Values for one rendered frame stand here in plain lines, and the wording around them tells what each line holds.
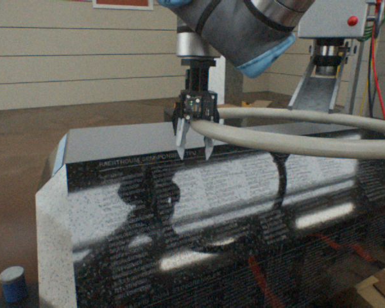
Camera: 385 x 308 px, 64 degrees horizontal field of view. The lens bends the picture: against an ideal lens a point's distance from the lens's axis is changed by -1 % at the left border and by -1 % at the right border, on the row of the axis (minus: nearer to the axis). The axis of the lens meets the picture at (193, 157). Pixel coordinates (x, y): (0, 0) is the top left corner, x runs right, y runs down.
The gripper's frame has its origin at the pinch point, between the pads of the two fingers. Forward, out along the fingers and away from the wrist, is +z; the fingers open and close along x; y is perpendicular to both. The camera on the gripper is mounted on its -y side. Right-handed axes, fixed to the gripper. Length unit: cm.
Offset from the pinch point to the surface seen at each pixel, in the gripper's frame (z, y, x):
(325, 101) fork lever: -10, -30, 43
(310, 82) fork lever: -15, -46, 45
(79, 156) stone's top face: 4.7, -12.0, -29.2
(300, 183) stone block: 13.4, -16.5, 32.9
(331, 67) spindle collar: -20, -52, 55
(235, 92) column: -5, -120, 32
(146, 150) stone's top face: 3.9, -15.7, -12.0
